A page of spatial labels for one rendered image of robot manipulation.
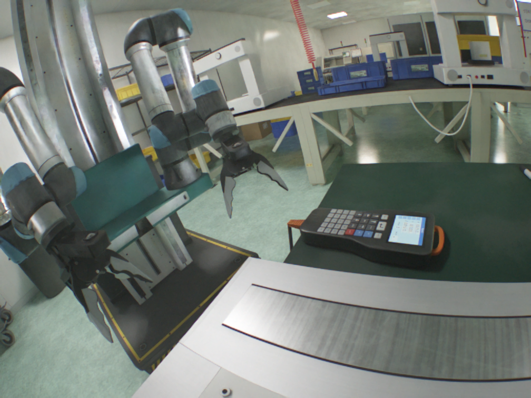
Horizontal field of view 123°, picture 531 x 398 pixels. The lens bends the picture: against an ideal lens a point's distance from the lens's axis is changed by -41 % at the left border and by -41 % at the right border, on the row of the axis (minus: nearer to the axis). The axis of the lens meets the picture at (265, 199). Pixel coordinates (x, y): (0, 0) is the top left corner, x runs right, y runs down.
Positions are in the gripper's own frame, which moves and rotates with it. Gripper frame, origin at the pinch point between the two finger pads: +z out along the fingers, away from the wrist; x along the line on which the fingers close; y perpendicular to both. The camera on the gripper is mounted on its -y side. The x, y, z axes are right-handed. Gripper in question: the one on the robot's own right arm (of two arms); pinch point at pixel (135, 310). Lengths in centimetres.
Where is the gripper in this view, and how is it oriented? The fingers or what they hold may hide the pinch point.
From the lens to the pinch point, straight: 49.3
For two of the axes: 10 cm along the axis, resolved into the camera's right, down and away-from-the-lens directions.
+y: -7.6, 5.3, 3.8
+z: 6.4, 7.3, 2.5
